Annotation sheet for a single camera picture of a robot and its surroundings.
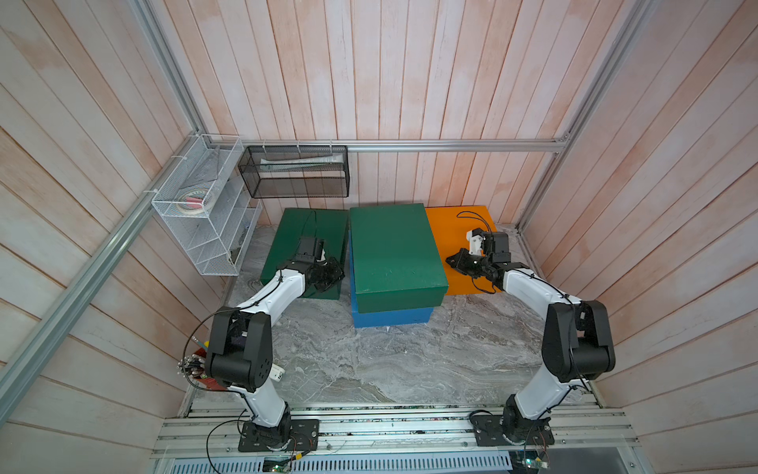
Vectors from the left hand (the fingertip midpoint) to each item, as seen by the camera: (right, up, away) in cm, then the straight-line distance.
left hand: (346, 276), depth 92 cm
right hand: (+32, +6, +2) cm, 33 cm away
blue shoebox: (+12, -13, -2) cm, 18 cm away
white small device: (-19, -26, -11) cm, 34 cm away
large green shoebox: (+15, +6, -10) cm, 19 cm away
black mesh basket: (-18, +36, +7) cm, 40 cm away
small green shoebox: (-20, +18, +15) cm, 31 cm away
